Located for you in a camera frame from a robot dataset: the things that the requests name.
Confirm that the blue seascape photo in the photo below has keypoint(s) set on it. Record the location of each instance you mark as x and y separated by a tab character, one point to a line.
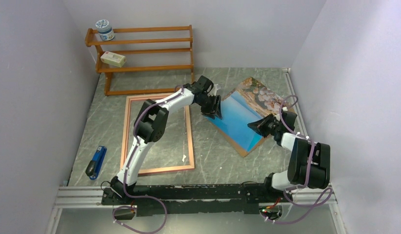
249	102

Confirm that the brown cardboard backing board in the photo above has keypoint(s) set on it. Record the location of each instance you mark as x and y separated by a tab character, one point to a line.
262	143

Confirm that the small white carton box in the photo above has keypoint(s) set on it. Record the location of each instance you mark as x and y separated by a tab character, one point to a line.
113	59

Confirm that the aluminium rail frame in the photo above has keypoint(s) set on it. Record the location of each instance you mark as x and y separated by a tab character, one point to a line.
90	197

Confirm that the blue black stapler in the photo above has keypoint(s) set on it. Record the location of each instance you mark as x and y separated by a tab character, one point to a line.
94	166

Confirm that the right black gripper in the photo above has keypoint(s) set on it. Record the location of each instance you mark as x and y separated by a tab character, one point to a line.
260	126

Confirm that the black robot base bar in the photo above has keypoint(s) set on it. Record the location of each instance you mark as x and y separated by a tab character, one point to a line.
149	200

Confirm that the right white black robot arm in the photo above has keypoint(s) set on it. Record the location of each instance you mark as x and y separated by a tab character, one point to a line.
309	164

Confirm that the wooden three-tier shelf rack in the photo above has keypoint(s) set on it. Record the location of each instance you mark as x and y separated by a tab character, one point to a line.
147	49

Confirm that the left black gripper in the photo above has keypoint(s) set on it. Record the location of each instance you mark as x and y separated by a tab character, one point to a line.
216	114

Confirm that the white blue-lidded jar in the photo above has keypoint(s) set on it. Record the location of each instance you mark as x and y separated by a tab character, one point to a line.
105	30

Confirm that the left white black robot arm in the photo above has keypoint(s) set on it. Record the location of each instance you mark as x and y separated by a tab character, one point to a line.
150	126

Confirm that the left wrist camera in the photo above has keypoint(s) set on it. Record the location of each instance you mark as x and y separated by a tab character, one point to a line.
215	88

